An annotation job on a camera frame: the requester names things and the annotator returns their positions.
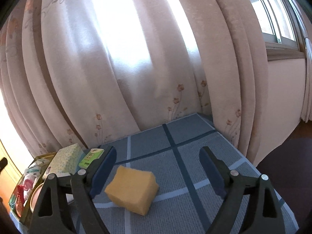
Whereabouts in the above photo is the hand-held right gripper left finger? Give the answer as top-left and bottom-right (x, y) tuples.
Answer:
(29, 146), (117, 234)

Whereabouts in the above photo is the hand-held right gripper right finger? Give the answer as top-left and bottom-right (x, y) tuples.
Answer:
(199, 146), (285, 234)

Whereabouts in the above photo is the yellow sponge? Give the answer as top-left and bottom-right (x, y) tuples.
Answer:
(104, 165), (159, 216)

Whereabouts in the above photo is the white pink fluffy sock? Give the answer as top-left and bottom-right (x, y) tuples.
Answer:
(22, 173), (41, 191)

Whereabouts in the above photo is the gold green storage box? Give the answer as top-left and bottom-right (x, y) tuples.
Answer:
(8, 152), (59, 228)

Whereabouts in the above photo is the red soft item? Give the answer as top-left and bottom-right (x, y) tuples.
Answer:
(15, 185), (26, 211)

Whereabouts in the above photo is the green packet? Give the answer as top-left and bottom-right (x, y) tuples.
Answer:
(78, 148), (105, 169)

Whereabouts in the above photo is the patterned yellow tissue pack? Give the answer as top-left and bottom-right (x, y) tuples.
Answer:
(42, 143), (85, 178)

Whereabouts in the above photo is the blue plaid blanket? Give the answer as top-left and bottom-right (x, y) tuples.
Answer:
(10, 113), (299, 234)

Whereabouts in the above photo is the white green wipes pack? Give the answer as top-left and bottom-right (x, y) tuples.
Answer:
(27, 158), (51, 174)

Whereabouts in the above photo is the yellow round tin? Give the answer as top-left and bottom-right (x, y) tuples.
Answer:
(30, 182), (46, 214)

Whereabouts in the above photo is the wooden door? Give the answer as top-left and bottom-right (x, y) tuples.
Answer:
(0, 139), (25, 193)

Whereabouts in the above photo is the floral pink curtain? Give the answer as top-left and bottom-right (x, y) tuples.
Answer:
(0, 0), (269, 167)

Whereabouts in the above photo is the plain pink side curtain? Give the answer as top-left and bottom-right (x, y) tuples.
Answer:
(301, 36), (312, 124)

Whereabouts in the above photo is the window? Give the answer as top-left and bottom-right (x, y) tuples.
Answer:
(239, 0), (307, 53)

